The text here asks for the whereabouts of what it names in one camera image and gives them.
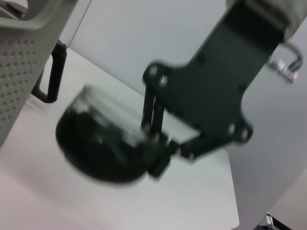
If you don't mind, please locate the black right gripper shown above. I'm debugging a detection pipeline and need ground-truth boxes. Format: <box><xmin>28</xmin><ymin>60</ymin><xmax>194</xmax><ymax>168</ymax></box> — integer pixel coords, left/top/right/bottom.
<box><xmin>141</xmin><ymin>0</ymin><xmax>287</xmax><ymax>180</ymax></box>

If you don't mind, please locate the glass teacup with black holder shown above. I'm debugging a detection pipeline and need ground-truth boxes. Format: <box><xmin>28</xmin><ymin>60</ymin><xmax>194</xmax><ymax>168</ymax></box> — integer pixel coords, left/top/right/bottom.
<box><xmin>55</xmin><ymin>83</ymin><xmax>170</xmax><ymax>185</ymax></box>

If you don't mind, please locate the grey-green perforated storage bin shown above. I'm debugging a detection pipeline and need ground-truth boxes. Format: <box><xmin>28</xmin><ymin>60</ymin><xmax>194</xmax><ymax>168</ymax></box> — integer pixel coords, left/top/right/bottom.
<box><xmin>0</xmin><ymin>0</ymin><xmax>80</xmax><ymax>149</ymax></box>

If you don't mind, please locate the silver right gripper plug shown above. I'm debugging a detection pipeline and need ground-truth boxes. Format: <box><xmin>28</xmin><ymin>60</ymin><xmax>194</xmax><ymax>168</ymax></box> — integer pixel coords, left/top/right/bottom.
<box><xmin>268</xmin><ymin>56</ymin><xmax>299</xmax><ymax>84</ymax></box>

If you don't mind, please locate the glass pitcher with black handle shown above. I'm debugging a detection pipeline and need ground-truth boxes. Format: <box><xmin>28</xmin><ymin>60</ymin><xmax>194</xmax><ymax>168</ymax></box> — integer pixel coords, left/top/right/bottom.
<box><xmin>32</xmin><ymin>39</ymin><xmax>68</xmax><ymax>105</ymax></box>

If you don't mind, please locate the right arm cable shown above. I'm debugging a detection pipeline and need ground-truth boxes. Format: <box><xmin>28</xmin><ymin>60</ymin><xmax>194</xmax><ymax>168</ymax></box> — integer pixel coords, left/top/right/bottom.
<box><xmin>282</xmin><ymin>42</ymin><xmax>303</xmax><ymax>72</ymax></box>

